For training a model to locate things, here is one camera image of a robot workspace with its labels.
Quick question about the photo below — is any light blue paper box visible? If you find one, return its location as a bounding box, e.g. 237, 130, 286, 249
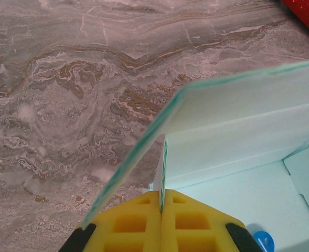
80, 59, 309, 252

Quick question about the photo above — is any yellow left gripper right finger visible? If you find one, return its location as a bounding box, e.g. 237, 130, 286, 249
161, 190, 260, 252

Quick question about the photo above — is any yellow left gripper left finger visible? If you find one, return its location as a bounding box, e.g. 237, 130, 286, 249
62, 191, 162, 252

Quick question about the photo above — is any blue toy microphone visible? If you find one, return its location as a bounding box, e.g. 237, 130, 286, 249
248, 223, 275, 252

